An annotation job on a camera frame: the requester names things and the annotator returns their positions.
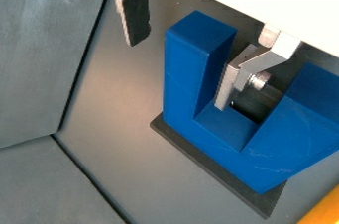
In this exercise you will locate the blue U-shaped block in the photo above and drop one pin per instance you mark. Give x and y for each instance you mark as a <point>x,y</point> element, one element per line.
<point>264,153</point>

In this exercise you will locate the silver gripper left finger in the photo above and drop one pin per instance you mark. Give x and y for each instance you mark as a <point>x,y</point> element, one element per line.
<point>135,20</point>

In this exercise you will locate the yellow long bar block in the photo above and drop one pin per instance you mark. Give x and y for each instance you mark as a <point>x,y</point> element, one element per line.
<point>324,212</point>

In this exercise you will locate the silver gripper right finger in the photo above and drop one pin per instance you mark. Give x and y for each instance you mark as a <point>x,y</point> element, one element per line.
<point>246,70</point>

